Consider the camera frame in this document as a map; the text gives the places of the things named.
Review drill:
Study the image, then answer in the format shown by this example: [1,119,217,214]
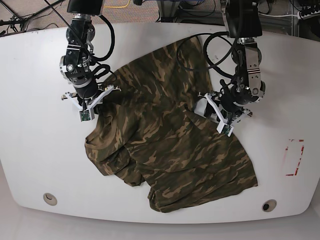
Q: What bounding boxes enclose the left table cable grommet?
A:
[43,193,58,206]

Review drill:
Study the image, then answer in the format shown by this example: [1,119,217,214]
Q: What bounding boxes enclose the table cable grommet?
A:
[261,199,277,213]
[43,193,58,206]

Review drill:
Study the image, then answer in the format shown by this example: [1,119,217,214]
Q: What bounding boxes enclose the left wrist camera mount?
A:
[193,91,253,138]

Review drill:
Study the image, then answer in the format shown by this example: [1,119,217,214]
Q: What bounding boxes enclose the camouflage T-shirt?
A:
[84,38,258,213]

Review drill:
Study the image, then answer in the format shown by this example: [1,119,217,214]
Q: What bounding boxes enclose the white power strip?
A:
[297,4,320,20]

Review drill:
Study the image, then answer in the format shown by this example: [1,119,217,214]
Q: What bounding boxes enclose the right table cable grommet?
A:
[261,199,277,213]

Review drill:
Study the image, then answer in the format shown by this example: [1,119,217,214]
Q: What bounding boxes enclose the red tape rectangle marking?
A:
[283,139,305,177]

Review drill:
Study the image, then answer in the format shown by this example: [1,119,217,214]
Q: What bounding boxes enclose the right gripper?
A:
[72,81,105,110]

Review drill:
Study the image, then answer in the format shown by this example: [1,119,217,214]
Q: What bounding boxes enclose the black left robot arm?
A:
[176,0,266,125]

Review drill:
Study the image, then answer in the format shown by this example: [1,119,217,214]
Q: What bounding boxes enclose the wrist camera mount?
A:
[193,91,253,138]
[61,84,121,122]

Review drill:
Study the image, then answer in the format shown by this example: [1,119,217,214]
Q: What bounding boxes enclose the aluminium frame post base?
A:
[156,0,181,23]

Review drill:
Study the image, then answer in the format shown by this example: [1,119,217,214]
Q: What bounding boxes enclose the black tripod legs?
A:
[0,0,68,36]

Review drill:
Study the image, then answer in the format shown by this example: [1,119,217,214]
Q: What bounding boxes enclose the white cable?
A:
[259,13,300,19]

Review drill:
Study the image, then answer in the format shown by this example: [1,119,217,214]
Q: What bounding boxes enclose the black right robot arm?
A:
[59,0,116,112]

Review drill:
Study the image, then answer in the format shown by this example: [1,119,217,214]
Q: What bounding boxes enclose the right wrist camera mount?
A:
[61,84,121,122]

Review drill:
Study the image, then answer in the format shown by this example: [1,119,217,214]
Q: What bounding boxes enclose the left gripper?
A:
[208,94,246,123]

